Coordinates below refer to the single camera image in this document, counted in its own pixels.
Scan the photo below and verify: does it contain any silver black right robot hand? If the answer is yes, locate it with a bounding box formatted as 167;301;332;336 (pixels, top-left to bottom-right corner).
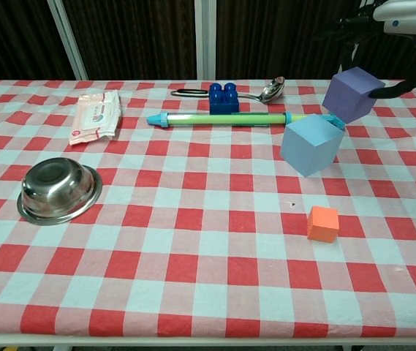
312;0;416;99

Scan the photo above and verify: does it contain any pink wet wipes pack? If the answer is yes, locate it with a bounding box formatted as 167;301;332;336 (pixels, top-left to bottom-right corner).
68;90;122;146

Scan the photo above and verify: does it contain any white metal frame post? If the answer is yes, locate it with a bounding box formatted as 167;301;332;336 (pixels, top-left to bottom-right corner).
46;0;89;81
335;0;371;80
194;0;217;80

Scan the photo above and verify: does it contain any stainless steel ladle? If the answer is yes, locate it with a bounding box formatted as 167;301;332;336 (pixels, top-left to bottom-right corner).
170;76;286;105

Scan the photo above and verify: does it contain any red white checkered tablecloth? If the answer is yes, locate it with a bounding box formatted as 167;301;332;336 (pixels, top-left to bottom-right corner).
0;79;416;339

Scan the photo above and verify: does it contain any medium purple foam cube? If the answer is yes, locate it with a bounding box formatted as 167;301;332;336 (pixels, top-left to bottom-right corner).
321;67;387;124

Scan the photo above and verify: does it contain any white table edge frame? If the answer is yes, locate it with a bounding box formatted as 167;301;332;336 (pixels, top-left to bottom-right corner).
0;331;416;351

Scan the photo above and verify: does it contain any small orange foam cube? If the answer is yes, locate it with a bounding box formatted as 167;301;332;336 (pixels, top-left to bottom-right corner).
306;205;341;244

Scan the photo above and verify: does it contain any green teal water squirter tube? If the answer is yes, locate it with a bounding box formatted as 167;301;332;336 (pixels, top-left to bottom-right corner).
145;111;347;130

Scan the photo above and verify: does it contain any large light blue foam cube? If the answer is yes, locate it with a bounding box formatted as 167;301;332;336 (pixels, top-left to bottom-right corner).
279;113;344;178

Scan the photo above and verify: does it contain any blue toy building brick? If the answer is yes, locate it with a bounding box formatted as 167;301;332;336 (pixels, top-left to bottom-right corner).
208;82;240;115

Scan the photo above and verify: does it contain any upturned stainless steel bowl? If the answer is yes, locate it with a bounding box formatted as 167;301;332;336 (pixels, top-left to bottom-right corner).
16;157;104;226

